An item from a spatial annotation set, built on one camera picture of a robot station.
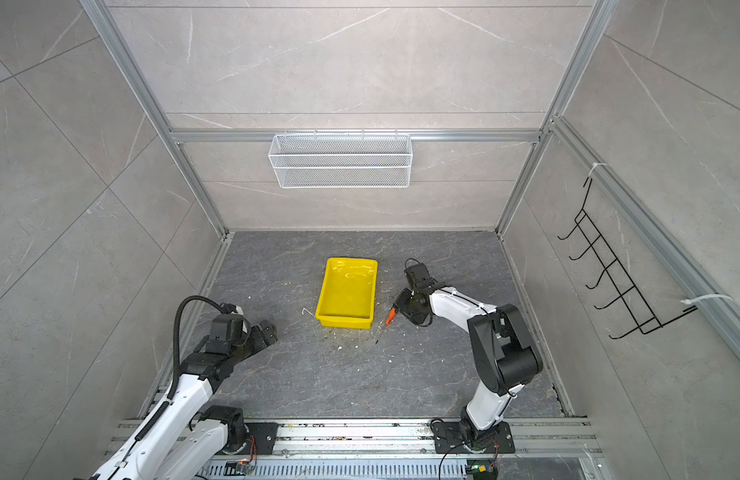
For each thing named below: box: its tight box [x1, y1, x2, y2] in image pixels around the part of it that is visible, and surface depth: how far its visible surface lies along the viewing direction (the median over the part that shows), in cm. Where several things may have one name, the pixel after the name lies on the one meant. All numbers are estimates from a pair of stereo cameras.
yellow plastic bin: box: [315, 258, 378, 330], surface depth 100 cm
